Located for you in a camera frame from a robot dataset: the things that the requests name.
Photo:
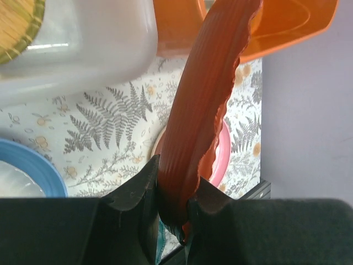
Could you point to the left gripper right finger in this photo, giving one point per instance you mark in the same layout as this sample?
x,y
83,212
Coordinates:
x,y
267,231

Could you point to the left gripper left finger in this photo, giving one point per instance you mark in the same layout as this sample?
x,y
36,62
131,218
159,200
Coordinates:
x,y
118,228

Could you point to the teal scalloped plate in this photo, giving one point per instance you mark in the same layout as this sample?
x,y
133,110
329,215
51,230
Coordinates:
x,y
166,242

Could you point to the red-brown fluted plate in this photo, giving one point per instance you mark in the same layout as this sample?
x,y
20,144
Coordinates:
x,y
198,109

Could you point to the round woven bamboo plate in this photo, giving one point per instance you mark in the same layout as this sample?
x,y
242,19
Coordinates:
x,y
21,21

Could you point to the white plastic bin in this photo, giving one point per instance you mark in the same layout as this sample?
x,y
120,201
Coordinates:
x,y
82,45

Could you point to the pink round plate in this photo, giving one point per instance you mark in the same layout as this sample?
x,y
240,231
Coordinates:
x,y
223,153

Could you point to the blue round plate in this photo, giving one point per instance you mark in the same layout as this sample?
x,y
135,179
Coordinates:
x,y
36,166

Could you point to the cream round plate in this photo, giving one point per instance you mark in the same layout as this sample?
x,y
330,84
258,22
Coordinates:
x,y
156,149

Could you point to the floral patterned table mat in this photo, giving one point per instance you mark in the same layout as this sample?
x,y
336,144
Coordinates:
x,y
99,139

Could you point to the white deep plate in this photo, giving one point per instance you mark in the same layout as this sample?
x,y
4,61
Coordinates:
x,y
17,184

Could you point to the orange plastic tub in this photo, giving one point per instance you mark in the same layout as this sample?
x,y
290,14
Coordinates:
x,y
277,25

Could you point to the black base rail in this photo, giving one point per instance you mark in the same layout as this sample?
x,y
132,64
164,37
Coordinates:
x,y
260,191

